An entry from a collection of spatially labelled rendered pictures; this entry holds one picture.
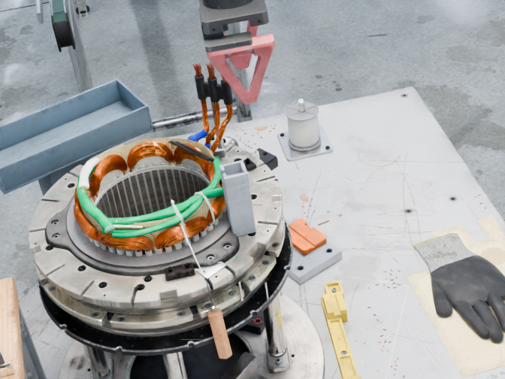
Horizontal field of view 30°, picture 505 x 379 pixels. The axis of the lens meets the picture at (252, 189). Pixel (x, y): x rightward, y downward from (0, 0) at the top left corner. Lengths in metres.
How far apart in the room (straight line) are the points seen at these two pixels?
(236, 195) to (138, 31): 2.89
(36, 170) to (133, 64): 2.34
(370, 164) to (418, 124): 0.15
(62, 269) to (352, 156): 0.77
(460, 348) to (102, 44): 2.74
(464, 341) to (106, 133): 0.61
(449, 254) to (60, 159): 0.62
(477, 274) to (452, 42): 2.23
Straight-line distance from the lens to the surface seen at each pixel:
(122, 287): 1.09
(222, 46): 0.92
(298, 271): 1.50
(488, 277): 1.49
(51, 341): 1.51
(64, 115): 1.51
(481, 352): 1.41
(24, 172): 1.41
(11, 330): 1.13
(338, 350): 1.40
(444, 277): 1.49
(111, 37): 3.94
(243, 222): 1.12
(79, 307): 1.14
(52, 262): 1.15
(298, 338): 1.40
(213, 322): 1.09
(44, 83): 3.73
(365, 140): 1.80
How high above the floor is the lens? 1.83
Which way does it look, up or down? 38 degrees down
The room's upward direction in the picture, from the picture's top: 8 degrees counter-clockwise
